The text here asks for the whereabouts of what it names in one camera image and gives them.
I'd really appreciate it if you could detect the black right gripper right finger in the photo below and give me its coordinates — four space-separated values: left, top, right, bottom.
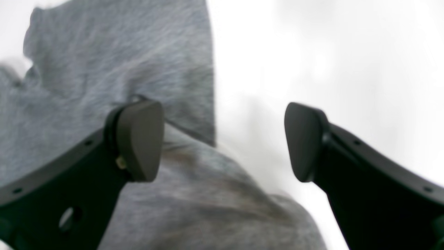
284 102 444 250

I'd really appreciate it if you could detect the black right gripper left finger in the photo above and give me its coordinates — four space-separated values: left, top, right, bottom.
0 100 164 250

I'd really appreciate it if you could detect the grey t-shirt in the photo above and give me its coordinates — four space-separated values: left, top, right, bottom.
1 0 326 250

